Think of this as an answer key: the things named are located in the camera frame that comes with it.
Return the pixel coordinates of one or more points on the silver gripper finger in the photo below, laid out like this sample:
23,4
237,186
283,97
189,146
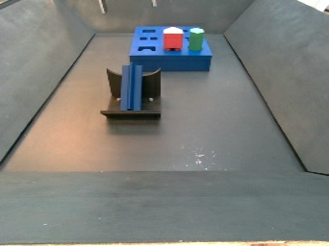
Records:
152,3
102,5

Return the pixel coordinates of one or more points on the blue star prism peg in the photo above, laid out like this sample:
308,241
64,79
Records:
131,87

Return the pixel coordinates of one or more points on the black curved fixture stand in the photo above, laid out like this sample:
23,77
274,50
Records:
150,97

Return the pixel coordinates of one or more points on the red pentagon prism peg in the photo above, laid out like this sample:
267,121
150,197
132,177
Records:
172,35

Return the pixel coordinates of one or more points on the green hexagonal prism peg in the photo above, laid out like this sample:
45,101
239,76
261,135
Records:
195,39

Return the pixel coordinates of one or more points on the blue shape sorter block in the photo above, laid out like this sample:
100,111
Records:
148,54

